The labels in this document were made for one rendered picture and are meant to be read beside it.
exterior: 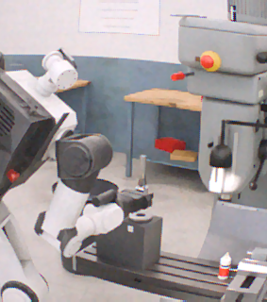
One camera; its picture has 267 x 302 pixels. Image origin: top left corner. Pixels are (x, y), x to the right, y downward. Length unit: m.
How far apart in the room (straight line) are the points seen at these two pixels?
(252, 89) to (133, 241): 0.73
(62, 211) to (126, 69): 5.36
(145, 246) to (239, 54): 0.82
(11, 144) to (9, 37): 6.63
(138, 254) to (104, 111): 5.11
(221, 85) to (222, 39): 0.19
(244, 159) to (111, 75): 5.25
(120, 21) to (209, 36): 5.26
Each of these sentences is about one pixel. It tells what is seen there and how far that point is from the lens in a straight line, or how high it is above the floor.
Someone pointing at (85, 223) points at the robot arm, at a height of 1.25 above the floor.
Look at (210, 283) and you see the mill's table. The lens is 1.93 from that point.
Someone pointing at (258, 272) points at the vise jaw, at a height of 1.05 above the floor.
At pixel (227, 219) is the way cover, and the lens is 2.26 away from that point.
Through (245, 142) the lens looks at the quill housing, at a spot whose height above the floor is 1.50.
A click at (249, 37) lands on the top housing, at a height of 1.85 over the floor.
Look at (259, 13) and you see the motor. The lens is 1.90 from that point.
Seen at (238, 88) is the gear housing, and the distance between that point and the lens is 1.63.
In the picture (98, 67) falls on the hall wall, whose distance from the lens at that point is 6.96.
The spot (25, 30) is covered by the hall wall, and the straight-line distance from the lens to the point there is 7.71.
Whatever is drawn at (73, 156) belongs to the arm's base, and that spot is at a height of 1.53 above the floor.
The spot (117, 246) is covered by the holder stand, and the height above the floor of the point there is 1.03.
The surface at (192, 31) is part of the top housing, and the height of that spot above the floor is 1.84.
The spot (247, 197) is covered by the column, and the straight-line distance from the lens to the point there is 2.24.
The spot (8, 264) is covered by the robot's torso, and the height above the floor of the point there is 1.13.
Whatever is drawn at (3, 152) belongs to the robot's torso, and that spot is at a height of 1.54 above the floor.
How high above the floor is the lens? 1.91
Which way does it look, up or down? 16 degrees down
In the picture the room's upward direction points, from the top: 2 degrees clockwise
